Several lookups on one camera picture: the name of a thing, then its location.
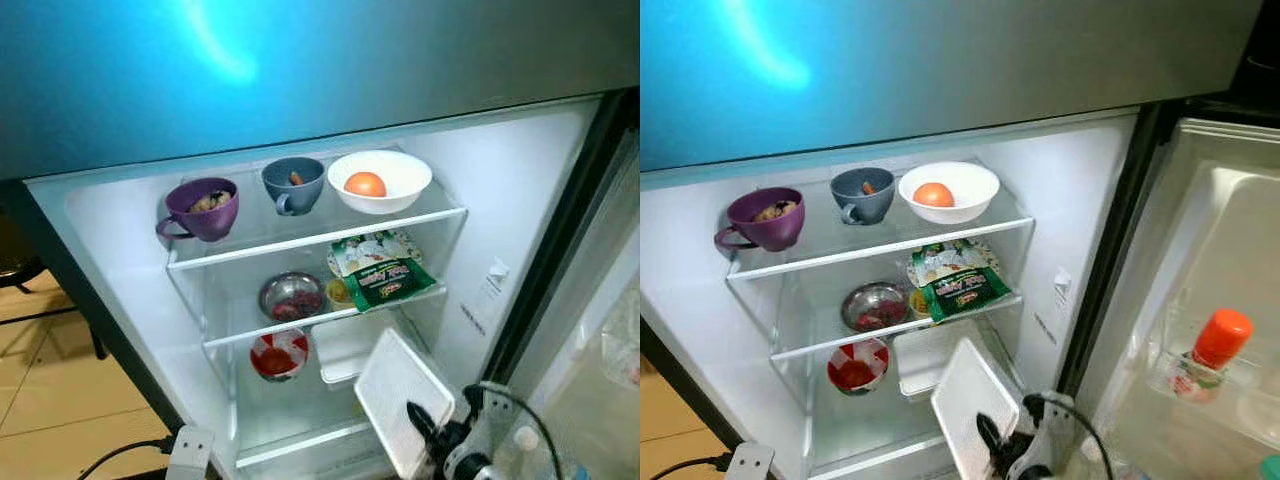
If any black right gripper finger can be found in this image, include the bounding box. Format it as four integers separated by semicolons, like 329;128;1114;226
975;412;1011;471
405;400;446;456

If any white plastic tray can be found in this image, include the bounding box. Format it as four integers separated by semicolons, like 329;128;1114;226
353;328;458;480
930;338;1021;480

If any silver fridge door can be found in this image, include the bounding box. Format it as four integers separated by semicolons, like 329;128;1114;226
500;125;641;480
1075;118;1280;480

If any glass fridge shelf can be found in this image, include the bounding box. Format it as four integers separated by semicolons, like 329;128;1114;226
805;430;941;480
203;283;448;349
235;415;391;471
768;292;1026;363
725;213;1036;283
165;205;469;273

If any silver two-door fridge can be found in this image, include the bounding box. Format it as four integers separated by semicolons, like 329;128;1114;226
640;0;1280;480
0;0;641;480

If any white plastic container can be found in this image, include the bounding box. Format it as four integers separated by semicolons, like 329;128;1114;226
893;320;986;401
318;318;401;388

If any red white bowl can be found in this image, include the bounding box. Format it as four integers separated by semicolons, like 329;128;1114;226
249;328;310;383
827;338;891;396

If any green white food packet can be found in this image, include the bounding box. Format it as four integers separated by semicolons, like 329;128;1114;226
327;230;438;314
907;238;1013;324

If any steel bowl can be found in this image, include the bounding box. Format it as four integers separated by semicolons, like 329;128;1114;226
259;272;327;323
840;282;909;333

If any red cap sauce bottle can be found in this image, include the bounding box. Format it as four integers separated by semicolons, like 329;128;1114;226
1165;308;1255;401

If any wide white bowl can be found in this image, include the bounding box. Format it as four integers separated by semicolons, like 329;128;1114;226
898;161;1001;225
327;150;434;216

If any blue-grey cup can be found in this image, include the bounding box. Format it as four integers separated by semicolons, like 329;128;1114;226
261;157;327;217
830;167;897;226

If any purple cup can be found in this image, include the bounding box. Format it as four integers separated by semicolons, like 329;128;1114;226
714;187;807;253
155;177;241;244

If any dark chair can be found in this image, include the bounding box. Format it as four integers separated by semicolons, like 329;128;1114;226
0;185;111;361

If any black-topped grey kitchen counter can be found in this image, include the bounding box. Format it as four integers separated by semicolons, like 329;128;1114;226
1240;0;1280;111

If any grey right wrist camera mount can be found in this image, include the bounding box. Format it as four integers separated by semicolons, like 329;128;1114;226
445;382;526;480
1020;392;1086;480

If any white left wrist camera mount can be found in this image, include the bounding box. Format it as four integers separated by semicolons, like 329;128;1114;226
725;442;776;480
165;425;216;480

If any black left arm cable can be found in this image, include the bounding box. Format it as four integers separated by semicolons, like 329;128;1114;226
75;435;181;480
650;452;736;480

